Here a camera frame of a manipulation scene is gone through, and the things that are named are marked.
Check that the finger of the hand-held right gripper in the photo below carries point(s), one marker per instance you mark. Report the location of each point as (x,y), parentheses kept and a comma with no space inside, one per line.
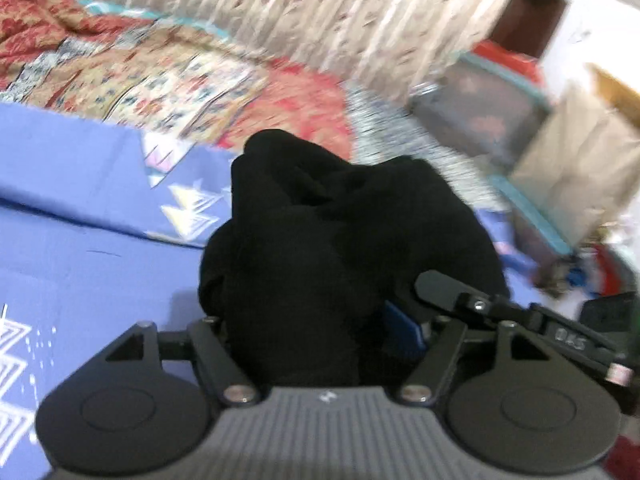
(450,287)

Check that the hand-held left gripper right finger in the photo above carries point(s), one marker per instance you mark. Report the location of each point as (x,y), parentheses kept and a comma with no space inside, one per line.
(400,330)

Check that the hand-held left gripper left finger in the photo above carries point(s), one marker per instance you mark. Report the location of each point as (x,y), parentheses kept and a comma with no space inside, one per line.
(212,355)

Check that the black pants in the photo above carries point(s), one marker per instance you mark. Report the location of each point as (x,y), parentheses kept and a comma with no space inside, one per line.
(325,250)

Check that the brown paper bag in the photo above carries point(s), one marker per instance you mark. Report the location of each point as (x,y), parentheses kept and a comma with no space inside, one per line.
(575,170)

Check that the blue printed bedsheet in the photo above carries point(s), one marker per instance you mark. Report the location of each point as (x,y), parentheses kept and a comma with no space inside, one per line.
(100,240)

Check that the clear teal-rimmed storage box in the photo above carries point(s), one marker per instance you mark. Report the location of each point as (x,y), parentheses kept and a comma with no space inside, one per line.
(480,110)

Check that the cardboard box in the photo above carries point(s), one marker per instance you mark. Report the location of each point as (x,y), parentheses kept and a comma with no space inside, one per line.
(617,92)

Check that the red cloth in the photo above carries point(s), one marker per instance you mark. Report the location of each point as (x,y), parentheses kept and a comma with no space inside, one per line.
(510,60)

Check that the brown wooden cabinet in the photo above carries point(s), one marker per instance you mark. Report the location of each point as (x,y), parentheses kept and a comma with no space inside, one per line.
(535,10)

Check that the red patterned quilt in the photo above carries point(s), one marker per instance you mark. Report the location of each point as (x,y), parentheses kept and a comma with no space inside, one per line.
(150,70)

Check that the beige floral curtain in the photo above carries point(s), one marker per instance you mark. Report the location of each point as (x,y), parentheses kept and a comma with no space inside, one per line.
(300,5)

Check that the teal patterned cloth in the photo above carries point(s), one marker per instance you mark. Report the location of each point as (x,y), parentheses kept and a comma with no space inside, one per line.
(117,7)

